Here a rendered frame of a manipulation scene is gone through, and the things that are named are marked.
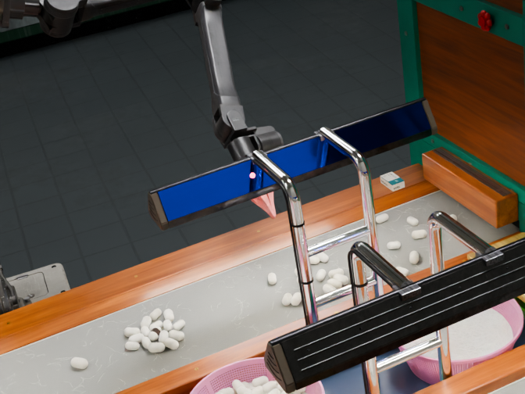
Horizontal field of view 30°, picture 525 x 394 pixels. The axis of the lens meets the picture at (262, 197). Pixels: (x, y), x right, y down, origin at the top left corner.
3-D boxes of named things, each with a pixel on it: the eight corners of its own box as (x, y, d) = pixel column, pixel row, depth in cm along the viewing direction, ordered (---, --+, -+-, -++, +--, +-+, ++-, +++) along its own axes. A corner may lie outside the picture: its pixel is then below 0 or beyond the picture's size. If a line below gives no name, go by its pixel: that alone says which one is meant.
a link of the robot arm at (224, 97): (187, 5, 253) (199, -24, 244) (208, 7, 255) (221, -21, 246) (212, 146, 233) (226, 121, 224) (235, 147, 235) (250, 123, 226)
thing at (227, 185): (148, 215, 194) (141, 184, 190) (418, 121, 212) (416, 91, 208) (162, 232, 187) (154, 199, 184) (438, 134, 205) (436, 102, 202)
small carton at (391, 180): (380, 182, 247) (380, 175, 246) (392, 178, 248) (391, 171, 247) (392, 191, 242) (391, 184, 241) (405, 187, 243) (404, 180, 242)
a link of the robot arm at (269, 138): (213, 130, 235) (224, 111, 228) (255, 122, 240) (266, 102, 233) (234, 173, 231) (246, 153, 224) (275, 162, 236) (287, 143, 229)
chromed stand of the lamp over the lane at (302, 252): (274, 331, 215) (241, 151, 194) (354, 299, 221) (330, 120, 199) (313, 378, 200) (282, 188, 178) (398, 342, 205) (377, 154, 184)
